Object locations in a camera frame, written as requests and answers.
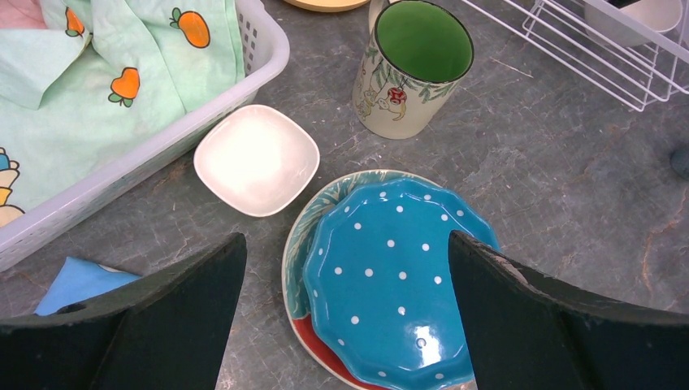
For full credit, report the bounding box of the white wire dish rack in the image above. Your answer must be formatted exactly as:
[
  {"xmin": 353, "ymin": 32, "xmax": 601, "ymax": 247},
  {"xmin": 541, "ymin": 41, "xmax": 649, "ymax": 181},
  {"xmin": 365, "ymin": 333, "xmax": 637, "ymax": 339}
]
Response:
[{"xmin": 467, "ymin": 1, "xmax": 688, "ymax": 112}]

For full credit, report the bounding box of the green interior mug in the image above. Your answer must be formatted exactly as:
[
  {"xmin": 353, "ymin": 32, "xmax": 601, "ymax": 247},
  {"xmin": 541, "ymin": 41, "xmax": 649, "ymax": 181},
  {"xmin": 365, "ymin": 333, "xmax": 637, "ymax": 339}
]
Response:
[{"xmin": 352, "ymin": 1, "xmax": 475, "ymax": 140}]

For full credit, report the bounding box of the orange plate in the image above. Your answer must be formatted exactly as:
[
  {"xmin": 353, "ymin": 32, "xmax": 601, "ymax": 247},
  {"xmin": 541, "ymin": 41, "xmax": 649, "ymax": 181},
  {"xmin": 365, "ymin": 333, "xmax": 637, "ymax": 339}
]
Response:
[{"xmin": 285, "ymin": 0, "xmax": 369, "ymax": 13}]

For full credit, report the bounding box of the pink cloth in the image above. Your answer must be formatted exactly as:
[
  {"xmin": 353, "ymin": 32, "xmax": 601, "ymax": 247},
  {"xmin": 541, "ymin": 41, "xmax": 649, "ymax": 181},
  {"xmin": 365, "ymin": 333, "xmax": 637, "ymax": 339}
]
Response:
[{"xmin": 0, "ymin": 0, "xmax": 46, "ymax": 29}]

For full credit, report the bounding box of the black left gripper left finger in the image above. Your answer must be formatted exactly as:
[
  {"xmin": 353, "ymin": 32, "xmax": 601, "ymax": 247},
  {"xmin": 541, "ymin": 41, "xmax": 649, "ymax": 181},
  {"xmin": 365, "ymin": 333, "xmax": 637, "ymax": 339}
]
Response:
[{"xmin": 1, "ymin": 232, "xmax": 247, "ymax": 389}]

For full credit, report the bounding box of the blue printed cloth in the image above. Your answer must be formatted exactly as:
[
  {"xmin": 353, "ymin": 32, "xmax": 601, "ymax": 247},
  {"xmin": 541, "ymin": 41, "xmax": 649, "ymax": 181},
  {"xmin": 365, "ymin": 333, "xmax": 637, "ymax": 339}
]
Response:
[{"xmin": 34, "ymin": 257, "xmax": 140, "ymax": 316}]

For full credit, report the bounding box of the green printed cloth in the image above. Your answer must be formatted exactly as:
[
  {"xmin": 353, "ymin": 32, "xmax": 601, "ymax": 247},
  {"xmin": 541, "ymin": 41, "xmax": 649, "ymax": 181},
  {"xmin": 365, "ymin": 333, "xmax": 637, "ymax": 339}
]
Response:
[{"xmin": 1, "ymin": 0, "xmax": 245, "ymax": 225}]

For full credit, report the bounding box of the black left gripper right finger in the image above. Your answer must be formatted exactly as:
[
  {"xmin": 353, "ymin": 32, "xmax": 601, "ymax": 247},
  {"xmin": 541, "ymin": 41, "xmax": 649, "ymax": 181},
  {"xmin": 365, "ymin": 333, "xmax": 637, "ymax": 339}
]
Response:
[{"xmin": 448, "ymin": 230, "xmax": 688, "ymax": 389}]

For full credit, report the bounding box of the white plastic basket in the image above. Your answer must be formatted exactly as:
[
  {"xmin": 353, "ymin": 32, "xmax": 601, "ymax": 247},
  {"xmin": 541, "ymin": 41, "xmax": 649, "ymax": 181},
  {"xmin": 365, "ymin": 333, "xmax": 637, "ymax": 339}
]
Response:
[{"xmin": 1, "ymin": 1, "xmax": 289, "ymax": 269}]

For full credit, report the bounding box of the teal rimmed red plate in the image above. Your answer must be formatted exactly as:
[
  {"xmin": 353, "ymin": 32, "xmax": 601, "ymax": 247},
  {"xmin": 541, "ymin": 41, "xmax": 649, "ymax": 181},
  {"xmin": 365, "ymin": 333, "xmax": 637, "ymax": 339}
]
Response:
[{"xmin": 281, "ymin": 169, "xmax": 436, "ymax": 389}]

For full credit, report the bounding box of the blue dotted plate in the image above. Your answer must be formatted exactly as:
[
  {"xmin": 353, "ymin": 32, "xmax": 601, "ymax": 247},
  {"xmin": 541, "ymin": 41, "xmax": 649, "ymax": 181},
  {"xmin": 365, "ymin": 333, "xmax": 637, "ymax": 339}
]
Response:
[{"xmin": 302, "ymin": 178, "xmax": 499, "ymax": 389}]

